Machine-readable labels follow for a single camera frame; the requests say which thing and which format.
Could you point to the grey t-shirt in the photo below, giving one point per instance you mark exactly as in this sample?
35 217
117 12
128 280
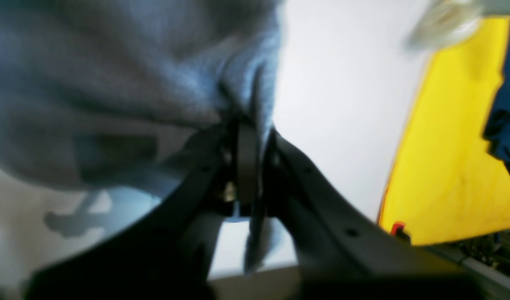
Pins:
93 89

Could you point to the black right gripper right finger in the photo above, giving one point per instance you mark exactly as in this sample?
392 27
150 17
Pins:
341 254

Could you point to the yellow panel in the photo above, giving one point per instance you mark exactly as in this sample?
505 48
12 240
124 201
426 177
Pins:
444 185

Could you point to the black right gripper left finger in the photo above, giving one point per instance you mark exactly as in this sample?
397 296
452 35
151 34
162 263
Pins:
164 256

